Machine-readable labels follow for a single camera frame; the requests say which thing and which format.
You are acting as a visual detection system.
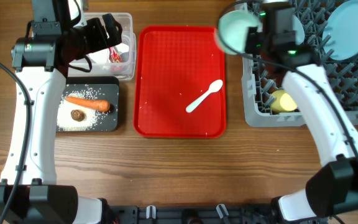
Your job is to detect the red snack wrapper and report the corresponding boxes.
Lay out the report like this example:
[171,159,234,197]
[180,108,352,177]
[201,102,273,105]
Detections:
[109,47,122,63]

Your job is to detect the mint green bowl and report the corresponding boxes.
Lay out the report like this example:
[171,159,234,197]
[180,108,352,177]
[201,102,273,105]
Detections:
[214,10,263,55]

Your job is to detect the light blue bowl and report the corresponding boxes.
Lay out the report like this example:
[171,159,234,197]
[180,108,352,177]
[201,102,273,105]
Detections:
[293,16,305,45]

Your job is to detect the yellow plastic cup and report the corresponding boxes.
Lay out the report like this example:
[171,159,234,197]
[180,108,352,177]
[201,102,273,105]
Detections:
[270,90,298,113]

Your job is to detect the orange carrot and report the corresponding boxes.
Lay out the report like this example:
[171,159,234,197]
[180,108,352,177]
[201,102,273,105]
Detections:
[65,96,110,112]

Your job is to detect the brown food scrap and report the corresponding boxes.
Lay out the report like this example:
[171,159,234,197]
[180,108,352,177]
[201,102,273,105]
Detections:
[70,110,86,122]

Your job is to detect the white rice pile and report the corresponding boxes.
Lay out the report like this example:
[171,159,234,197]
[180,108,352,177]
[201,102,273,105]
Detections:
[57,86,117,132]

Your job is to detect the light blue plate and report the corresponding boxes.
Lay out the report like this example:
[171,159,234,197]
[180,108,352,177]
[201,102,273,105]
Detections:
[322,0,358,60]

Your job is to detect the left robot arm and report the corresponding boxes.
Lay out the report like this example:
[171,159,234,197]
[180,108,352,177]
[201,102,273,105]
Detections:
[0,1,122,223]

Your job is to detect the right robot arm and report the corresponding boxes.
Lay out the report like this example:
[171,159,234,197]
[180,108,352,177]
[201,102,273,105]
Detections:
[245,2,358,222]

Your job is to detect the grey dishwasher rack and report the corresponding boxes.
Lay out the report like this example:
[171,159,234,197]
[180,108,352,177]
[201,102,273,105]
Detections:
[242,0,358,127]

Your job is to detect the clear plastic bin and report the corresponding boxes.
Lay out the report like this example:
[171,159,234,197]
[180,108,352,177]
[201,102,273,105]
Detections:
[68,12,136,80]

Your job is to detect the black plastic tray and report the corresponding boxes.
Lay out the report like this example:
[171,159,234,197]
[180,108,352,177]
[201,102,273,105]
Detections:
[56,76,120,133]

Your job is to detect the white plastic spoon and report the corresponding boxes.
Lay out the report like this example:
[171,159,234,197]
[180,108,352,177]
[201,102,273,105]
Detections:
[185,80,223,113]

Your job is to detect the red serving tray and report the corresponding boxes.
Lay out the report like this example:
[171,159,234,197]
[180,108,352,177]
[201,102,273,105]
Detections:
[133,26,226,139]

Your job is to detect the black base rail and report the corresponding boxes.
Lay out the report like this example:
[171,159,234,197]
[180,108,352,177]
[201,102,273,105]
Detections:
[101,204,285,224]

